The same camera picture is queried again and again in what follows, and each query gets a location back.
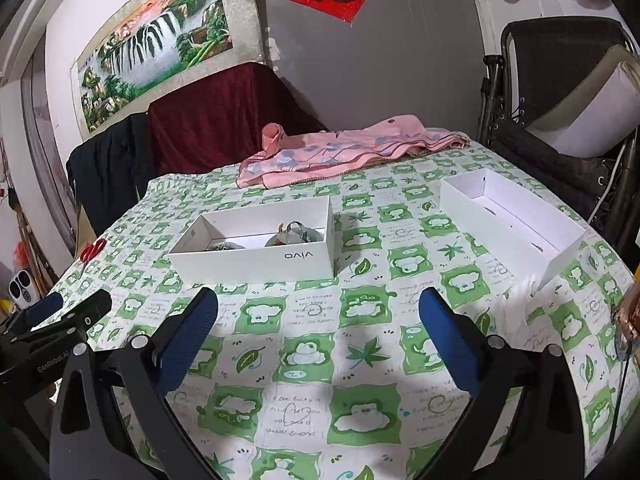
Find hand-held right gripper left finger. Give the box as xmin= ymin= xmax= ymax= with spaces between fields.
xmin=47 ymin=286 xmax=221 ymax=480

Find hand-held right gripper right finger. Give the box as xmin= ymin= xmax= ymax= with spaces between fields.
xmin=418 ymin=287 xmax=591 ymax=480

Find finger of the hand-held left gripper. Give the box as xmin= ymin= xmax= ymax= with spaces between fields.
xmin=0 ymin=291 xmax=65 ymax=341
xmin=10 ymin=289 xmax=113 ymax=347

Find white printed cardboard box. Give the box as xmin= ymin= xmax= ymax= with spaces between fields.
xmin=167 ymin=195 xmax=336 ymax=283

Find jade bangle with orange beads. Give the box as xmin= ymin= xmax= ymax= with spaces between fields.
xmin=264 ymin=222 xmax=326 ymax=249

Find red scissors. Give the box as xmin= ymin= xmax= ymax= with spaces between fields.
xmin=79 ymin=239 xmax=107 ymax=263

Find crumpled white tissue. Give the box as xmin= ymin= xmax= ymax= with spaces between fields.
xmin=492 ymin=275 xmax=543 ymax=311

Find green patterned tablecloth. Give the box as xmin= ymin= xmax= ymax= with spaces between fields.
xmin=47 ymin=132 xmax=638 ymax=480

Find plain white box lid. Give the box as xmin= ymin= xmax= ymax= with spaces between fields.
xmin=439 ymin=168 xmax=587 ymax=295

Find black jacket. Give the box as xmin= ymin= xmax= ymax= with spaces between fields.
xmin=66 ymin=112 xmax=153 ymax=236

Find pink floral cloth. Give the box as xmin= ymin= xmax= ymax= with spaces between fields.
xmin=236 ymin=115 xmax=471 ymax=191

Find maroon velvet cloth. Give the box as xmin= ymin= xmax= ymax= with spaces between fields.
xmin=147 ymin=62 xmax=328 ymax=178

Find grey door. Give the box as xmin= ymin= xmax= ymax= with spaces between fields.
xmin=250 ymin=0 xmax=493 ymax=161

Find waterfall landscape painting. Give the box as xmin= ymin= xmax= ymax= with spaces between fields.
xmin=70 ymin=0 xmax=266 ymax=136

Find black folding chair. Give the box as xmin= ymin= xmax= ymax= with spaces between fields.
xmin=477 ymin=17 xmax=640 ymax=241

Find black strap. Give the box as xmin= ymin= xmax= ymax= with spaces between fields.
xmin=607 ymin=300 xmax=633 ymax=461

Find white cable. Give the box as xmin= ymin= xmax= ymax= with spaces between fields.
xmin=587 ymin=142 xmax=628 ymax=226

